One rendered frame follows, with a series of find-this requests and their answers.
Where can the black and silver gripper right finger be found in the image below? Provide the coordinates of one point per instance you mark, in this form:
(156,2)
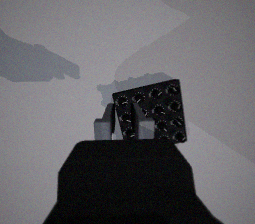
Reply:
(142,126)

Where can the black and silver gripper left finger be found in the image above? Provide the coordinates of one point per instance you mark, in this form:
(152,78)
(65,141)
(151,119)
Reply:
(105,127)

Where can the black knob box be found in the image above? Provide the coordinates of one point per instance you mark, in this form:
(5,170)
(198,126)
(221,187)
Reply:
(160,101)

